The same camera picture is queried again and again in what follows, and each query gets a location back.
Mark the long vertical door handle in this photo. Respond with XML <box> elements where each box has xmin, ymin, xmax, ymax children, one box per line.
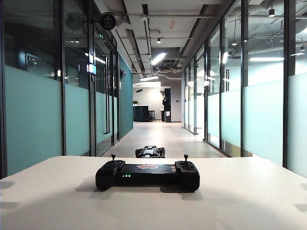
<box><xmin>103</xmin><ymin>56</ymin><xmax>110</xmax><ymax>134</ymax></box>

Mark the black remote control with joysticks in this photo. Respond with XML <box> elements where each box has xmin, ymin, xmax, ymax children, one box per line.
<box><xmin>95</xmin><ymin>153</ymin><xmax>201</xmax><ymax>192</ymax></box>

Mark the long ceiling light strip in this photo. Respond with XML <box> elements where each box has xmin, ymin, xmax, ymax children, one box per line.
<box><xmin>151</xmin><ymin>52</ymin><xmax>166</xmax><ymax>65</ymax></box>

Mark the round black hanging sign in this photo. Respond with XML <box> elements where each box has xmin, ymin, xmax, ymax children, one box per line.
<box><xmin>83</xmin><ymin>11</ymin><xmax>117</xmax><ymax>31</ymax></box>

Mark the dark counter cabinet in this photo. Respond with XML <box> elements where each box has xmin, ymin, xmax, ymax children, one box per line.
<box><xmin>133</xmin><ymin>105</ymin><xmax>150</xmax><ymax>122</ymax></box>

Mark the black quadruped robot dog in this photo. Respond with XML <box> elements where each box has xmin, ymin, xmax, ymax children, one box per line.
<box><xmin>135</xmin><ymin>145</ymin><xmax>166</xmax><ymax>159</ymax></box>

